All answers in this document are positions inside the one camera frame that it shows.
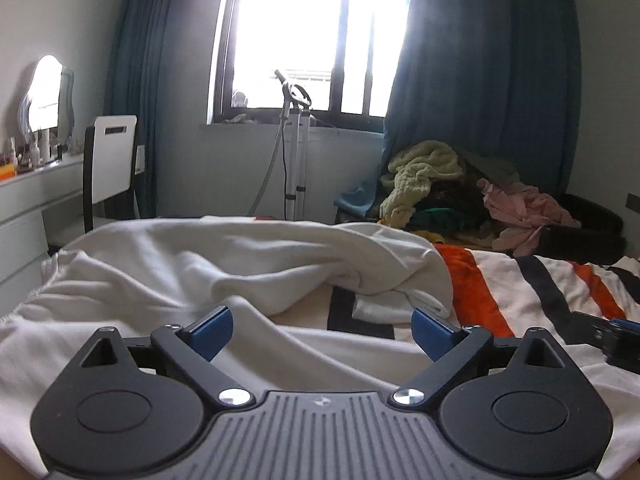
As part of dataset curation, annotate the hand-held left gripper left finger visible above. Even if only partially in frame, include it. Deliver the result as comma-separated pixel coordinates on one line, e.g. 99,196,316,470
80,305,257,408

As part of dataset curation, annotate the window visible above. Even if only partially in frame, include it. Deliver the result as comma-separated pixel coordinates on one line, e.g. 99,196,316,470
207,0,416,133

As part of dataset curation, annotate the row of cosmetic bottles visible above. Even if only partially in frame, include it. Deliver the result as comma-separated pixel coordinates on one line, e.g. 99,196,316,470
0,129,67,172

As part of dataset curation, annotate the black furry seat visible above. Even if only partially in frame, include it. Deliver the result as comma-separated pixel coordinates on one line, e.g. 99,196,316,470
539,191,627,267

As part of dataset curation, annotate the dark patterned garment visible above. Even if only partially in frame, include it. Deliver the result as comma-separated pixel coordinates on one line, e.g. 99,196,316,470
425,175,493,226

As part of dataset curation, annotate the green garment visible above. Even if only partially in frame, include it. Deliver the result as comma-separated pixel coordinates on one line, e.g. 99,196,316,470
414,207,472,235

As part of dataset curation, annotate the olive grey garment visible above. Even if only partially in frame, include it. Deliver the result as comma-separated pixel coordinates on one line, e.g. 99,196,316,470
459,149,522,187

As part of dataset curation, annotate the striped blanket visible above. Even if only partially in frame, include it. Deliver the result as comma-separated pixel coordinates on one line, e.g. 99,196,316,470
325,242,640,480

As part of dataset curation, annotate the yellow garment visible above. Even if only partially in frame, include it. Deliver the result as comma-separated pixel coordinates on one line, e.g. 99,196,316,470
407,229,448,245

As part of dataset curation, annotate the light blue cloth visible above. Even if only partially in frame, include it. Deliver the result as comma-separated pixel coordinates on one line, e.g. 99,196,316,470
333,180,387,222

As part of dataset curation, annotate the white chair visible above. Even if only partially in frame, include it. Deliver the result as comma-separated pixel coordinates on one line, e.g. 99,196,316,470
82,115,147,234

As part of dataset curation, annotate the white dresser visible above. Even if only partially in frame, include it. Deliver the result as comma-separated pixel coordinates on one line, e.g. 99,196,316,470
0,152,90,321

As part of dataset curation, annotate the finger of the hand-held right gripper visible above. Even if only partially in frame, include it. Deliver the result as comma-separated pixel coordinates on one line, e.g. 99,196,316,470
570,310,613,348

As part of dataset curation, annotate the blue curtain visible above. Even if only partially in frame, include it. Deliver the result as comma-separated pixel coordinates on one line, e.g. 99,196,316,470
382,0,588,221
102,0,241,221

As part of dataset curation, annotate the white garment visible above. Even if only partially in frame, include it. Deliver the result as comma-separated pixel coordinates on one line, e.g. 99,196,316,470
0,216,456,480

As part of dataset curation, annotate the wavy mirror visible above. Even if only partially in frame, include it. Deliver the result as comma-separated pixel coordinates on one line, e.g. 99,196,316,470
19,55,76,137

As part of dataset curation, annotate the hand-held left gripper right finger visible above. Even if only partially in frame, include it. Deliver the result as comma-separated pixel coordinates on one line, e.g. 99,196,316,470
391,307,563,408

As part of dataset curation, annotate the yellow-green knit blanket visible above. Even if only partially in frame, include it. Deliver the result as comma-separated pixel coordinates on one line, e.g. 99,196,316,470
378,140,466,232

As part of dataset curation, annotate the pink garment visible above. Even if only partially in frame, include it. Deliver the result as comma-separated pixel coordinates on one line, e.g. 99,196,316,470
476,177,583,257

